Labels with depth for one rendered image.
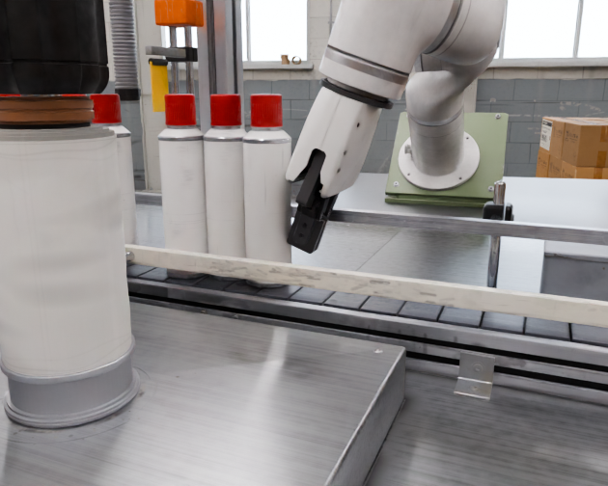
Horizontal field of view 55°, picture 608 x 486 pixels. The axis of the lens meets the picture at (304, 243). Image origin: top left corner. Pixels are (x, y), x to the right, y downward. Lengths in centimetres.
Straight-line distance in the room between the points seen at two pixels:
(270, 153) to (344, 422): 31
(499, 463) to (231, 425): 20
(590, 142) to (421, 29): 338
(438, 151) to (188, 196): 79
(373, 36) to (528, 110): 559
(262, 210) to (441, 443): 29
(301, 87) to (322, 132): 564
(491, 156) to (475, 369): 94
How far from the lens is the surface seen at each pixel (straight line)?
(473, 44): 59
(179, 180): 65
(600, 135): 391
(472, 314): 58
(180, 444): 38
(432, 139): 130
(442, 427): 49
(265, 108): 61
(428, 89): 123
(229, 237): 65
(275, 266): 60
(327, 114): 55
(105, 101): 72
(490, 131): 150
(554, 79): 615
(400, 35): 55
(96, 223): 38
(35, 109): 37
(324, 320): 58
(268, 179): 60
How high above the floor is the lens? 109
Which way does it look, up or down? 15 degrees down
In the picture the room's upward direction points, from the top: straight up
